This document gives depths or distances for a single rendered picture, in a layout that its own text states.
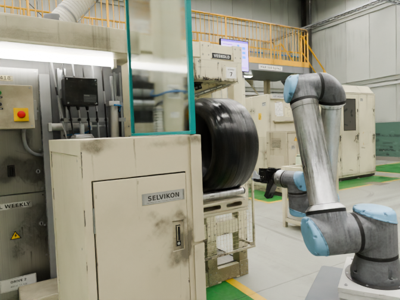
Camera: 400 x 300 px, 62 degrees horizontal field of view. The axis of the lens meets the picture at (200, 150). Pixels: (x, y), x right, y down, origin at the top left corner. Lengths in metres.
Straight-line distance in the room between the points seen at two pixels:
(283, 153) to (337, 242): 5.12
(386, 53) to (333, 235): 13.05
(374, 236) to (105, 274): 0.93
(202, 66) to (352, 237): 1.50
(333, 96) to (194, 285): 0.93
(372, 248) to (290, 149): 5.07
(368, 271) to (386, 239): 0.14
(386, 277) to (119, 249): 0.95
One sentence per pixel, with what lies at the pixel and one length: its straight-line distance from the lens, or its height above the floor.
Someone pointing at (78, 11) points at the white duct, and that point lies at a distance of 2.12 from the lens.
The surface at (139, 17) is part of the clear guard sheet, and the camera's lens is 1.55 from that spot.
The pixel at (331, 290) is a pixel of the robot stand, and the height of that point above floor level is 0.60.
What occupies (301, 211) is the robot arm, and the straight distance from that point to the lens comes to 1.68.
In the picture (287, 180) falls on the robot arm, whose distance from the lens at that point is 1.67.
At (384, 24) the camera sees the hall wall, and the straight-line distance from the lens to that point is 14.45.
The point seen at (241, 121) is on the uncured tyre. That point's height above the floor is 1.33.
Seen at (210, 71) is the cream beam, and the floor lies 1.70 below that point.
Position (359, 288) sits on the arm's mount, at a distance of 1.43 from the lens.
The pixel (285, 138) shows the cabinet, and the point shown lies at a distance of 6.33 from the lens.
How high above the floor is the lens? 1.27
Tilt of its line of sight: 3 degrees down
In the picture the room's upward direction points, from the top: 2 degrees counter-clockwise
